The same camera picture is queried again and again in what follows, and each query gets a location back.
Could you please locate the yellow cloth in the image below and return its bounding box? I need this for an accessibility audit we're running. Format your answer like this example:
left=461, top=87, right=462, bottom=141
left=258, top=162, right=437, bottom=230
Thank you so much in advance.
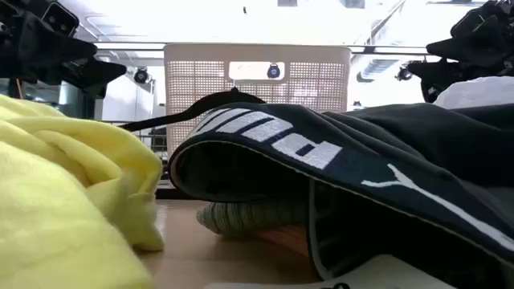
left=0, top=94, right=165, bottom=289

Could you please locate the dark underwear with white lettering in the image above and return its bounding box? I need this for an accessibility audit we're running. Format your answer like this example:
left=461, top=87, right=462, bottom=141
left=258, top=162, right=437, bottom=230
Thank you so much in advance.
left=167, top=100, right=514, bottom=289

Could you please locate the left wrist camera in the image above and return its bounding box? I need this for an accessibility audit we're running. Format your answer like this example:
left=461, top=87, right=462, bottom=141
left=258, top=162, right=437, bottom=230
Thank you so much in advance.
left=41, top=1, right=80, bottom=39

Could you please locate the large white laundry basket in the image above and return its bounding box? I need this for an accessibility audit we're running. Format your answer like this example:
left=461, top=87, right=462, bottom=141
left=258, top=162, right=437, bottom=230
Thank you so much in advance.
left=163, top=43, right=353, bottom=158

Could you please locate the ceiling light strip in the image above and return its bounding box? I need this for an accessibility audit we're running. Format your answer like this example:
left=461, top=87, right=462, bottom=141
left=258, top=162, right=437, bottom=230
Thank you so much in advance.
left=349, top=46, right=429, bottom=56
left=94, top=42, right=166, bottom=51

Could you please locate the black clothes hanger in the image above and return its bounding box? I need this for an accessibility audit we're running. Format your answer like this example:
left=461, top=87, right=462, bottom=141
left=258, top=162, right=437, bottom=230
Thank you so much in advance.
left=118, top=86, right=267, bottom=201

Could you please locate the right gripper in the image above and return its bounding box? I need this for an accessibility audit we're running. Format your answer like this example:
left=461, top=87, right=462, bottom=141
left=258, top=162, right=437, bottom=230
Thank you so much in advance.
left=407, top=0, right=514, bottom=104

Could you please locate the grey sock with pink cuff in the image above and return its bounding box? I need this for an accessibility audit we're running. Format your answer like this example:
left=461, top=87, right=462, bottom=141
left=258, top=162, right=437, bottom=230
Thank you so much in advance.
left=195, top=199, right=310, bottom=258

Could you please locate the silver ventilation duct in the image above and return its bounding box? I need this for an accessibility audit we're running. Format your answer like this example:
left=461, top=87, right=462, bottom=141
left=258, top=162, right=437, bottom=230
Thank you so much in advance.
left=356, top=59, right=402, bottom=83

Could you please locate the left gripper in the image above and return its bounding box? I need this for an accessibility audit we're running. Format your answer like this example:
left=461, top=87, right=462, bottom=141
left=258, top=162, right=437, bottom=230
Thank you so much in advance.
left=0, top=0, right=128, bottom=100

